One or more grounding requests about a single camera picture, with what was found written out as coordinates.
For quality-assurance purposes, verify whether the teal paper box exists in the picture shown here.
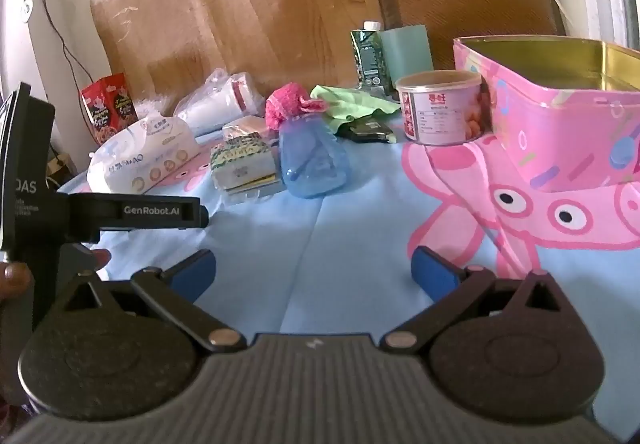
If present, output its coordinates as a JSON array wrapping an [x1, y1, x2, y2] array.
[[380, 25, 435, 83]]

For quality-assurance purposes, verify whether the clear bag of white cups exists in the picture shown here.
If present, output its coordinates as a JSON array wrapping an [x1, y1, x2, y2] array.
[[172, 68, 266, 137]]

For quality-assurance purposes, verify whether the printed blanket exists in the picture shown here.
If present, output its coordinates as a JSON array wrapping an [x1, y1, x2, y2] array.
[[47, 104, 640, 444]]

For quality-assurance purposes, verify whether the green cloth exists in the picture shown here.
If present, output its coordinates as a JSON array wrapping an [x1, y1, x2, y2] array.
[[310, 84, 401, 132]]

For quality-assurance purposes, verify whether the white tissue pack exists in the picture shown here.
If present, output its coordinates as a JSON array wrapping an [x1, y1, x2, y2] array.
[[86, 116, 202, 197]]

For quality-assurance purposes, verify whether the green patterned packet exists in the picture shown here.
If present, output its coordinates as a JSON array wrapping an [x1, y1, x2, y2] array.
[[210, 134, 275, 187]]

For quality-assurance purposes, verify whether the red snack packet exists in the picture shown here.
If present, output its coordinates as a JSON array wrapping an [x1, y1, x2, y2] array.
[[102, 72, 140, 129], [81, 82, 117, 145]]

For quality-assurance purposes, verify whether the blue plastic pouch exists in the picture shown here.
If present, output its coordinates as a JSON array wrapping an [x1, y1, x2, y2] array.
[[277, 113, 348, 201]]

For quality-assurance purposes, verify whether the person's left hand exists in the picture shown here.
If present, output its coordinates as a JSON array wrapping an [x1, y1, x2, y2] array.
[[0, 249, 112, 305]]

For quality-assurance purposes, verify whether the dark green packet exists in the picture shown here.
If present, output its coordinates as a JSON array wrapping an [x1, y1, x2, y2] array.
[[345, 116, 397, 145]]

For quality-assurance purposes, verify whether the pink tin box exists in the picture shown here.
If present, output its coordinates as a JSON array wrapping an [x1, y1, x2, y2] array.
[[452, 36, 640, 195]]

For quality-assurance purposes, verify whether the wooden board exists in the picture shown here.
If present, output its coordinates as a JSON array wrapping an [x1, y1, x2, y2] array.
[[87, 0, 396, 89]]

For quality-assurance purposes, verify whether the green drink carton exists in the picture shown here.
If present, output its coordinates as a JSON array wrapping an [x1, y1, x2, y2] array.
[[350, 20, 388, 92]]

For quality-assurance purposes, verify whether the pink knitted sock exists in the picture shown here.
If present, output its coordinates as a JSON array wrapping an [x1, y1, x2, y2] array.
[[264, 82, 328, 131]]

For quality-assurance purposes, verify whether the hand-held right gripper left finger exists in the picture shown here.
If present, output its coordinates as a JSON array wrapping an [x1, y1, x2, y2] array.
[[47, 249, 248, 355]]

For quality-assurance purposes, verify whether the round plastic tub red label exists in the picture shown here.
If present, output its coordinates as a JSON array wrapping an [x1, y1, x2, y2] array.
[[395, 70, 493, 146]]

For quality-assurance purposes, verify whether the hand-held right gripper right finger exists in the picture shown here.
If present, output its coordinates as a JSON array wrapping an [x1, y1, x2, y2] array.
[[382, 246, 583, 355]]

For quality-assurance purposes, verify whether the black cable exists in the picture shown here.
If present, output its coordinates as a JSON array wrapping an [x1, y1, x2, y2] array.
[[17, 0, 96, 135]]

